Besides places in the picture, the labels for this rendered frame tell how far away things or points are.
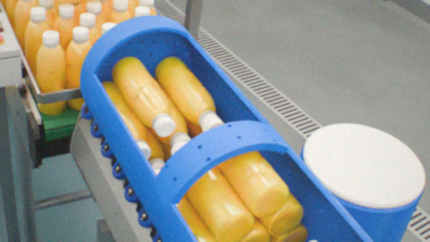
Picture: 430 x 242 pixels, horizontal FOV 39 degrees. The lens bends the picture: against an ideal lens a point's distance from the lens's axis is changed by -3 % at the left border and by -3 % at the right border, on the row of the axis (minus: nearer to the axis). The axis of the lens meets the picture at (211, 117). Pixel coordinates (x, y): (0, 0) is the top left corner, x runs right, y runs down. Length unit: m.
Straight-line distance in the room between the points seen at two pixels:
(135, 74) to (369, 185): 0.54
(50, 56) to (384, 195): 0.83
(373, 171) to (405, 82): 2.57
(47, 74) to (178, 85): 0.37
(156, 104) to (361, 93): 2.54
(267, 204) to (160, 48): 0.53
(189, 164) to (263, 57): 2.78
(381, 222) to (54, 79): 0.83
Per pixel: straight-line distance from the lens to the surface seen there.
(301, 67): 3.74
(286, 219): 1.08
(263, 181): 1.00
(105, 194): 1.41
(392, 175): 1.37
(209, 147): 1.01
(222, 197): 1.02
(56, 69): 1.52
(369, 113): 3.50
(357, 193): 1.29
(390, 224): 1.34
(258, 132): 1.05
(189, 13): 1.94
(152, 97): 1.22
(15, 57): 1.50
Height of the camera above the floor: 1.85
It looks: 36 degrees down
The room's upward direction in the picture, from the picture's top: 9 degrees clockwise
